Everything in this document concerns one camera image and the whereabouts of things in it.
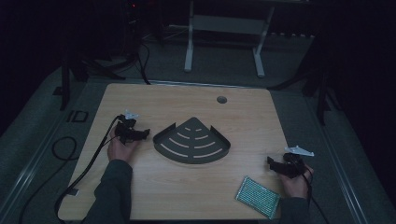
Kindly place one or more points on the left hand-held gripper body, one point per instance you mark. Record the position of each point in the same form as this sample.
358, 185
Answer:
126, 130

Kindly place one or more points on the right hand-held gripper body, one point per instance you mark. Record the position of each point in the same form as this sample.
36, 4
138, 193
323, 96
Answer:
294, 165

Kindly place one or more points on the green textured sponge pad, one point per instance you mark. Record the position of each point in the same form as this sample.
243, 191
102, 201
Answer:
257, 197

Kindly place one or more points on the dark corner shelf tray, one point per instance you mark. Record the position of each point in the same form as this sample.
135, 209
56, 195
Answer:
191, 144

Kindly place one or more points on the person's left hand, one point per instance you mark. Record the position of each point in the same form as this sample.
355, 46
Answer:
120, 151

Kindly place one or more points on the person's right hand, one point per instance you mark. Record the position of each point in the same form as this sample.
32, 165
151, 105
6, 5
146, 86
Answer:
295, 186

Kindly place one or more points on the black tripod stand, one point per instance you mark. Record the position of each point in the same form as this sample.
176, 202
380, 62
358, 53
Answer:
77, 71
320, 87

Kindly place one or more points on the white metal stand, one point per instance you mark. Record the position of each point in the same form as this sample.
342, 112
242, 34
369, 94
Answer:
224, 25

